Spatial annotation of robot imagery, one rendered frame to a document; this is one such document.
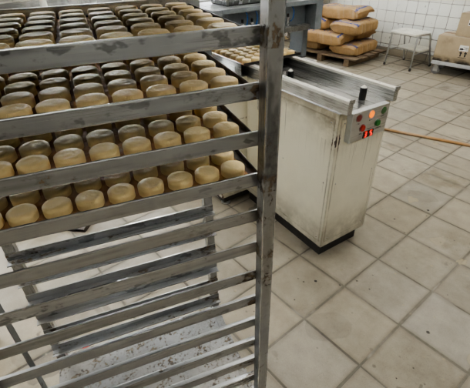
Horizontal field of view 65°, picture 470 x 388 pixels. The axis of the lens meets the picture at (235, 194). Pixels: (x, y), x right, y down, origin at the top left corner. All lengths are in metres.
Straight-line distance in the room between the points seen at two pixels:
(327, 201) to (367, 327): 0.60
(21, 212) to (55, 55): 0.29
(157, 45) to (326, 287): 1.60
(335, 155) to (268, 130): 1.09
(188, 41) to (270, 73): 0.14
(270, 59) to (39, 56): 0.33
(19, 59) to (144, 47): 0.16
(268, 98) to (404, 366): 1.39
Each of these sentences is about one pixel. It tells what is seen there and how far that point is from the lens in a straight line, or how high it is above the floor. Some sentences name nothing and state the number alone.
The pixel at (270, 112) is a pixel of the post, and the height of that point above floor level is 1.20.
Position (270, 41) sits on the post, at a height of 1.32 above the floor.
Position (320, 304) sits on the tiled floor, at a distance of 1.90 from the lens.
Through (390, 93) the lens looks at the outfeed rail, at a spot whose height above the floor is 0.87.
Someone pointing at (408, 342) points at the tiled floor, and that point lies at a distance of 1.88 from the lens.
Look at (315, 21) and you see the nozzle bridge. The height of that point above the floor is 1.06.
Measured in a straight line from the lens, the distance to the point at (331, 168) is 1.77.
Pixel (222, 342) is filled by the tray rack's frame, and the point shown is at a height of 0.15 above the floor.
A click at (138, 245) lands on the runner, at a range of 0.74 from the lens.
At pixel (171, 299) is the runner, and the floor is 0.79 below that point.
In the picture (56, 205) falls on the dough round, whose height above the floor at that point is 1.06.
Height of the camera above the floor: 1.44
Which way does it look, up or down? 34 degrees down
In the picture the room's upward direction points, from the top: 1 degrees counter-clockwise
